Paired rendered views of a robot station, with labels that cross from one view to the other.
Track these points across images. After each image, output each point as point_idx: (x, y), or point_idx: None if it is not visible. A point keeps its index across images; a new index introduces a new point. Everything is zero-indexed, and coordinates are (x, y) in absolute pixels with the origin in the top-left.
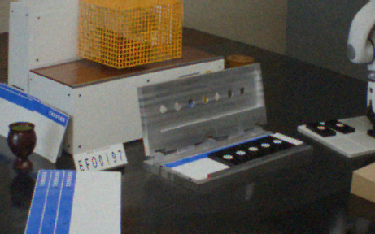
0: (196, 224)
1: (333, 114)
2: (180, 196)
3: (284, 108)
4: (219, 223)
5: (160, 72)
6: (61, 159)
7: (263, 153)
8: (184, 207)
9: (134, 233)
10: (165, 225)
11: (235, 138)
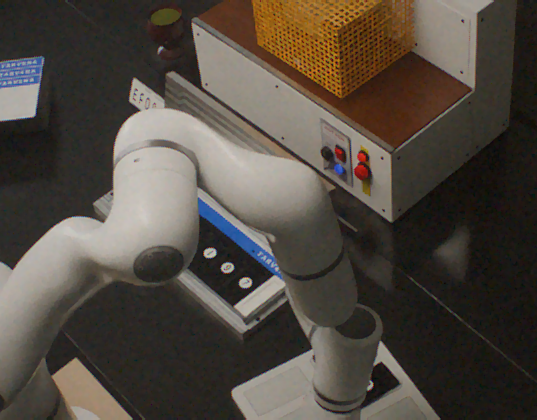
0: (8, 212)
1: (467, 389)
2: (87, 195)
3: (485, 312)
4: (8, 231)
5: (292, 91)
6: (197, 80)
7: (190, 265)
8: (54, 200)
9: None
10: (8, 187)
11: None
